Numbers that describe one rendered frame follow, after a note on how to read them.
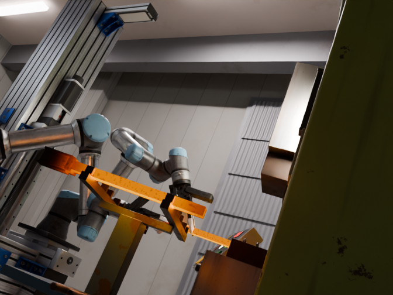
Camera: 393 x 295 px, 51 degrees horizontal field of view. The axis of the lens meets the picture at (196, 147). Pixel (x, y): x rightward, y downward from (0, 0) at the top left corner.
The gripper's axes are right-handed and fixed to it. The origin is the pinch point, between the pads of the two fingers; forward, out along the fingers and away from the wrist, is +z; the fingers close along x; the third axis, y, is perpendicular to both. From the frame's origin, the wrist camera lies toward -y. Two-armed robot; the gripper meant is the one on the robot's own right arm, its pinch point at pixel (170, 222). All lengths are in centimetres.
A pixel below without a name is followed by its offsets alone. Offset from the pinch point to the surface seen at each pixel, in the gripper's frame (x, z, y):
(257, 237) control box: -44, 28, -16
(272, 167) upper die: 7.8, 31.0, -30.6
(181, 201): 63, 21, 8
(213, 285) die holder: 22.0, 27.7, 18.5
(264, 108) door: -254, -35, -213
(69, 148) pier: -321, -284, -117
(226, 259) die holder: 22.1, 28.6, 9.8
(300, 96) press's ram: 13, 33, -60
